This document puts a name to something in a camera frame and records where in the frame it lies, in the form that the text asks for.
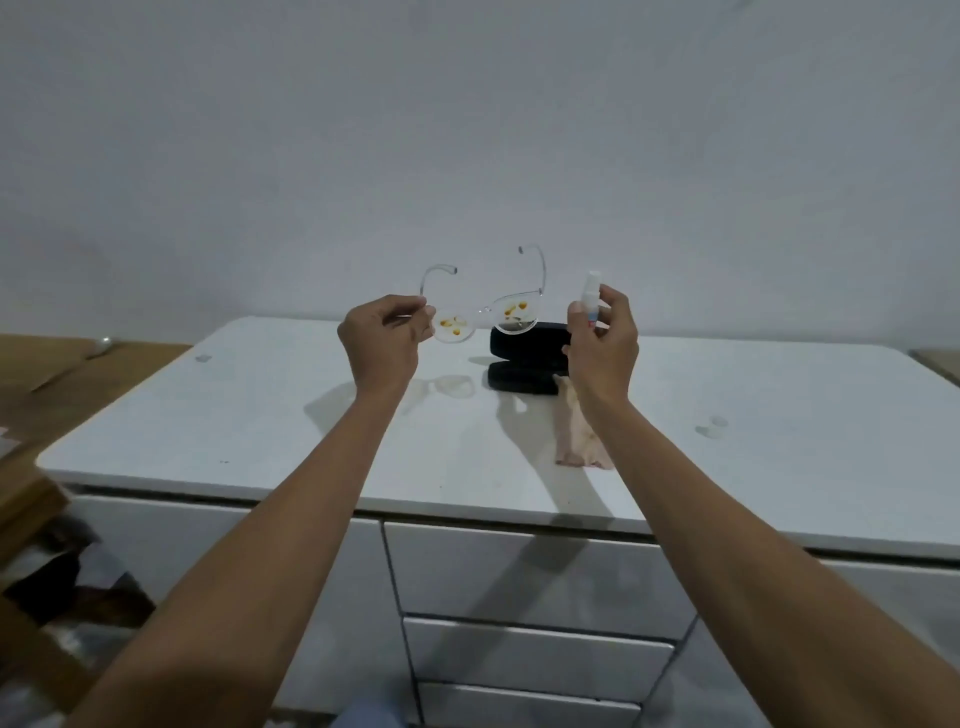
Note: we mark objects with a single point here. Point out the person's right hand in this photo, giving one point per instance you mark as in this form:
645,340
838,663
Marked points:
604,360

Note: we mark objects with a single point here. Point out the person's left hand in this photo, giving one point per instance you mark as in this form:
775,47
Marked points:
379,345

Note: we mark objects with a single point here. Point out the person's left thumb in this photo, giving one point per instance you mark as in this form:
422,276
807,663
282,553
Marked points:
405,305

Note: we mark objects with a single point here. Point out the person's right thumb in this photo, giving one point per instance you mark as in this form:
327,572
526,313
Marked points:
579,319

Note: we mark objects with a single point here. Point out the small white spray bottle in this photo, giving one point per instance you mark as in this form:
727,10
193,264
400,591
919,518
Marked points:
592,289

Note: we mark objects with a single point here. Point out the clear-framed eyeglasses with stained lenses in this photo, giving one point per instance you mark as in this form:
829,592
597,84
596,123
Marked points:
514,309

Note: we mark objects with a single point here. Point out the person's left forearm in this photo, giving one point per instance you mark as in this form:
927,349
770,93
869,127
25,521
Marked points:
247,570

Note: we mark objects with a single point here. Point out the person's right forearm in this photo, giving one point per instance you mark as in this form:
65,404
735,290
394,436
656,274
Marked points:
739,570

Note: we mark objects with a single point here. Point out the black eyeglasses case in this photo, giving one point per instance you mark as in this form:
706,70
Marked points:
525,346

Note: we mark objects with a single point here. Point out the pale pink cleaning cloth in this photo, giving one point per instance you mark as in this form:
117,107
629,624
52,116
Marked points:
574,442

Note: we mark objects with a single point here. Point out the large white cabinet drawer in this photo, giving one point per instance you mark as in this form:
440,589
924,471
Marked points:
525,577

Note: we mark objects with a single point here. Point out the white cabinet door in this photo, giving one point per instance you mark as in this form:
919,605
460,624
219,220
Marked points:
352,600

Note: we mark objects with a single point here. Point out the medium white cabinet drawer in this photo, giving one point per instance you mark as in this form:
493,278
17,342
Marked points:
525,658

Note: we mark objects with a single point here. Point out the brown wooden table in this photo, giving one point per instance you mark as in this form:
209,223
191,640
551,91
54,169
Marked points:
45,405

